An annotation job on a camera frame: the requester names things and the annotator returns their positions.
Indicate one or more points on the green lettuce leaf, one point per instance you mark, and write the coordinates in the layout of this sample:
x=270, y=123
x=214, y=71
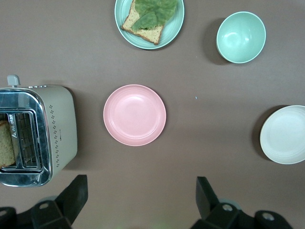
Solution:
x=152, y=9

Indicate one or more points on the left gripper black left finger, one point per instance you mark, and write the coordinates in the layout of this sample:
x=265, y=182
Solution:
x=71, y=198

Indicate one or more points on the beige and chrome toaster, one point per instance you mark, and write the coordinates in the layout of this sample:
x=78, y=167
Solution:
x=62, y=124

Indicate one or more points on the beige plate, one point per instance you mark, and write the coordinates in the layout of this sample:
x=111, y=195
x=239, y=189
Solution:
x=283, y=136

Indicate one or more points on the green plate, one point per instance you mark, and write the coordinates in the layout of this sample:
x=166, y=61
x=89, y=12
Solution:
x=171, y=31

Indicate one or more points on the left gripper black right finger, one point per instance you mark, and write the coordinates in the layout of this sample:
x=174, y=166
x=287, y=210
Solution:
x=212, y=210

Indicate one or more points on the pink plate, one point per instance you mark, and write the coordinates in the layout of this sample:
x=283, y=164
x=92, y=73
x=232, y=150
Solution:
x=134, y=115

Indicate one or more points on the bread slice under lettuce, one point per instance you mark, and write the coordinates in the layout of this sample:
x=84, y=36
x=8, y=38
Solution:
x=149, y=35

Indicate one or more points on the green bowl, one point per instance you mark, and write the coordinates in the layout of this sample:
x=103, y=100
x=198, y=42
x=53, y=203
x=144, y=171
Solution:
x=240, y=38

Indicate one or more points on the toast slice in toaster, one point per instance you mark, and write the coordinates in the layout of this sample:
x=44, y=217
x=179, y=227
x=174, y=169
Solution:
x=6, y=145

